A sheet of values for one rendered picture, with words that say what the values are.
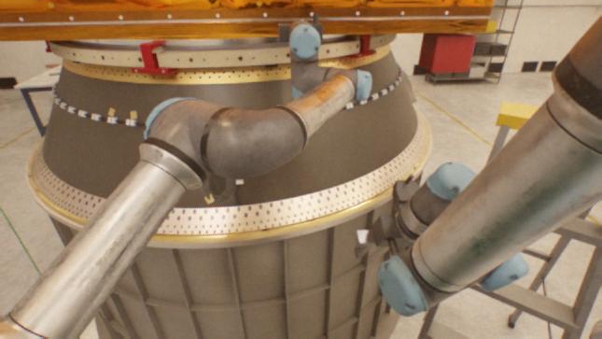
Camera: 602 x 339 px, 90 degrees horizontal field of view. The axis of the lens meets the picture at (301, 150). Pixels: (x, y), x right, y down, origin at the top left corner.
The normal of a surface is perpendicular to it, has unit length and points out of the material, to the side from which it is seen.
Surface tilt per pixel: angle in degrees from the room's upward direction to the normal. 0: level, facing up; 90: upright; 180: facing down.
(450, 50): 90
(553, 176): 96
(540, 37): 90
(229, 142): 61
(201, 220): 43
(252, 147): 71
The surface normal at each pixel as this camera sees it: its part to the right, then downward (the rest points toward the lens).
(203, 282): -0.01, 0.47
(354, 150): 0.50, -0.07
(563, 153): -0.88, 0.26
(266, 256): 0.20, 0.47
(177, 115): -0.22, -0.60
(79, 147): -0.44, -0.04
